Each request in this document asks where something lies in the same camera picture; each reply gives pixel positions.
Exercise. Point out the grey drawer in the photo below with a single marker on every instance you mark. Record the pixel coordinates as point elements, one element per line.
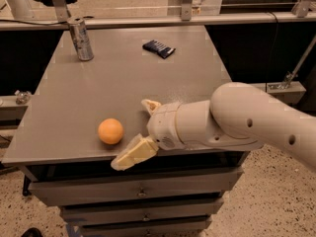
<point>146,229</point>
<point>142,211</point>
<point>152,185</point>

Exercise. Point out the bottom grey drawer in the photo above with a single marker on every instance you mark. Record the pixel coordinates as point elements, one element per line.
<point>146,229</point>

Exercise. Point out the white pipe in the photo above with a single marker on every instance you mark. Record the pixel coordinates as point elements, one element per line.
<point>20,9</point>

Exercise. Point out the middle grey drawer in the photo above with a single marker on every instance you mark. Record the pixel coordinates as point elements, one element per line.
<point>142,211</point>

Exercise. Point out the black shoe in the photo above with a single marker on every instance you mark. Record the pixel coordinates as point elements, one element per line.
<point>32,232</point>

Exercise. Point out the crumpled clear plastic piece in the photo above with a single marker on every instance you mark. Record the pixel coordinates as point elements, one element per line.
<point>22,97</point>

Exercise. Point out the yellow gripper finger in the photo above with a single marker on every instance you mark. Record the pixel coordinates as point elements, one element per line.
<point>150,106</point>
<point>139,149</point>

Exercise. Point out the top grey drawer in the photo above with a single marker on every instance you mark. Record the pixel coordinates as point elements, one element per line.
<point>152,185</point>

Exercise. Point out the silver drink can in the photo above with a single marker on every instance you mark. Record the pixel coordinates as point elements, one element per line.
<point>80,38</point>

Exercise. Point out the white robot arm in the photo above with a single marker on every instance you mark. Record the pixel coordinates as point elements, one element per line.
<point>237,117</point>

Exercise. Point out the metal horizontal rail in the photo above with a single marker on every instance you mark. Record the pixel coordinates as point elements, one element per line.
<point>149,22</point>

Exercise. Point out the metal angle bracket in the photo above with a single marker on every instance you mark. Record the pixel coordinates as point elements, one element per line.
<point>289,76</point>

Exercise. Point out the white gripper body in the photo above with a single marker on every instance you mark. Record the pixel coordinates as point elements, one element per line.
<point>163,124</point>

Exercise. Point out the grey drawer cabinet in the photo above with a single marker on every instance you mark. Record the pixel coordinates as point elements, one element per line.
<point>57,139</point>

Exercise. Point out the orange fruit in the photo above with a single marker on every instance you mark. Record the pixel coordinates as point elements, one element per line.
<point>110,131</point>

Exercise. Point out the blue rxbar blueberry wrapper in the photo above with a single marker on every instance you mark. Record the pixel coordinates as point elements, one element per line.
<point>159,48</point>

